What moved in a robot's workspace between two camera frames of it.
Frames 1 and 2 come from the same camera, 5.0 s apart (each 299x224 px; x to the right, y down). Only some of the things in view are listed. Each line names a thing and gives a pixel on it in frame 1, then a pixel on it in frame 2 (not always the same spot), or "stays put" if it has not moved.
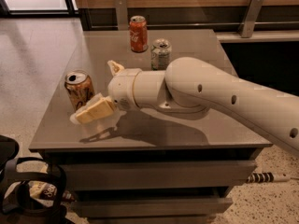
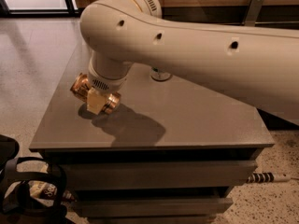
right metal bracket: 251,17 stays put
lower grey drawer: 172,206 stays put
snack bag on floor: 46,193 stays put
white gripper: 121,88 -> 105,83
